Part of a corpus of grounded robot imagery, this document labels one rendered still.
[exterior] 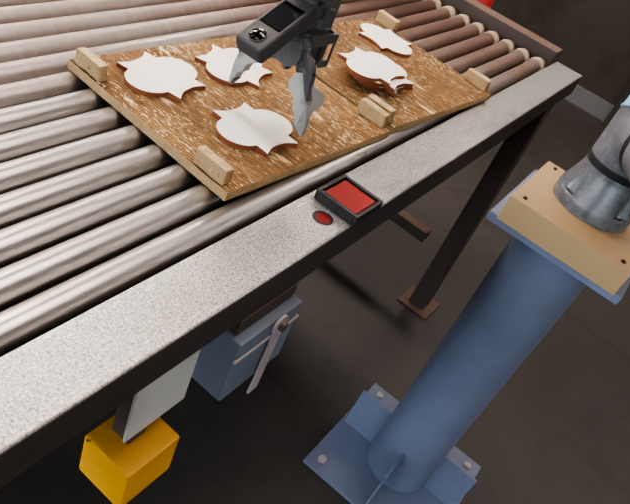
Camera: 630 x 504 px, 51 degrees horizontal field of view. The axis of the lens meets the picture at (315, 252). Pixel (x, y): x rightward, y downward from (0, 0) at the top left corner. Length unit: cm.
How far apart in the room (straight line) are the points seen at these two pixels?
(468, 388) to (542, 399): 87
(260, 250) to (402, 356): 138
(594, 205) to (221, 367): 72
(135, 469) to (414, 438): 95
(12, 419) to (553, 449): 184
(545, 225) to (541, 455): 112
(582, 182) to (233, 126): 64
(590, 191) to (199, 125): 69
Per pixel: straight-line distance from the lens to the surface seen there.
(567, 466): 225
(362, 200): 98
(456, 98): 144
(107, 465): 88
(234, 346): 85
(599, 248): 123
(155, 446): 89
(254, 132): 101
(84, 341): 69
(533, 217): 122
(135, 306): 73
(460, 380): 152
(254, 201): 91
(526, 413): 229
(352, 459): 184
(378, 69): 132
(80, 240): 79
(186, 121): 100
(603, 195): 127
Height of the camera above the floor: 145
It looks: 37 degrees down
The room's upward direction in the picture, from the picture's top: 24 degrees clockwise
